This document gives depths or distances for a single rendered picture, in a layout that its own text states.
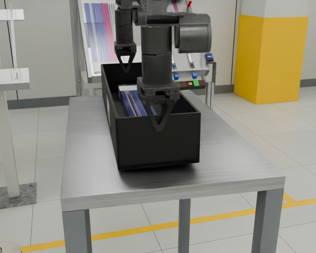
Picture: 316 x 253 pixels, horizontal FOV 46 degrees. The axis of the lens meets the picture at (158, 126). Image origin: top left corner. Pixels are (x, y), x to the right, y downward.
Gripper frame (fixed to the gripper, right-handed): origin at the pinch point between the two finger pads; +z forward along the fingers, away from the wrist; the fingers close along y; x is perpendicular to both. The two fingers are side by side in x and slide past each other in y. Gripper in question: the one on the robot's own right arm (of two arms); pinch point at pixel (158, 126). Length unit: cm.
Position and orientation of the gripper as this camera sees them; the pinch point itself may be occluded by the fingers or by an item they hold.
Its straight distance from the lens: 74.3
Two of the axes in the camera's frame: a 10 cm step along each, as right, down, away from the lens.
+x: -9.8, 0.8, -1.8
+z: 0.2, 9.4, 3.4
